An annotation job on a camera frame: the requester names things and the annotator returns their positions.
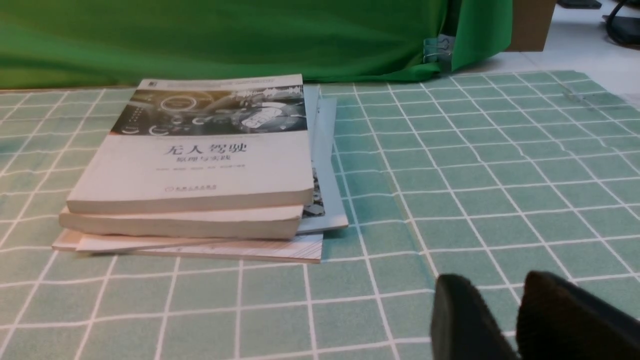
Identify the white top book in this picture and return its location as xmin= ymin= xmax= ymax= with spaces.
xmin=66 ymin=74 xmax=314 ymax=215

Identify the brown cardboard box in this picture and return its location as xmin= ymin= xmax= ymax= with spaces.
xmin=505 ymin=0 xmax=557 ymax=53

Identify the bottom white striped book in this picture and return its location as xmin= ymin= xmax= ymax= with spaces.
xmin=51 ymin=230 xmax=324 ymax=264

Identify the green backdrop cloth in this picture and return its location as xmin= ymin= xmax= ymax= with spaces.
xmin=0 ymin=0 xmax=514 ymax=90

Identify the thin grey booklet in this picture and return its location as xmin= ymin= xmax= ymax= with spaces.
xmin=297 ymin=85 xmax=349 ymax=236

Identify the black cable background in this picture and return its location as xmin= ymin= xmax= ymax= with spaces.
xmin=605 ymin=0 xmax=640 ymax=50

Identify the metal binder clip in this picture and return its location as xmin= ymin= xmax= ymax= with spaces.
xmin=422 ymin=34 xmax=457 ymax=64

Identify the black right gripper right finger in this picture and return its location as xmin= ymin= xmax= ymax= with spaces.
xmin=516 ymin=271 xmax=640 ymax=360

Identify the green checkered tablecloth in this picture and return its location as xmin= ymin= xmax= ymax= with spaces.
xmin=0 ymin=71 xmax=640 ymax=360

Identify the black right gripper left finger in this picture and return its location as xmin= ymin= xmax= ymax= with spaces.
xmin=430 ymin=273 xmax=519 ymax=360

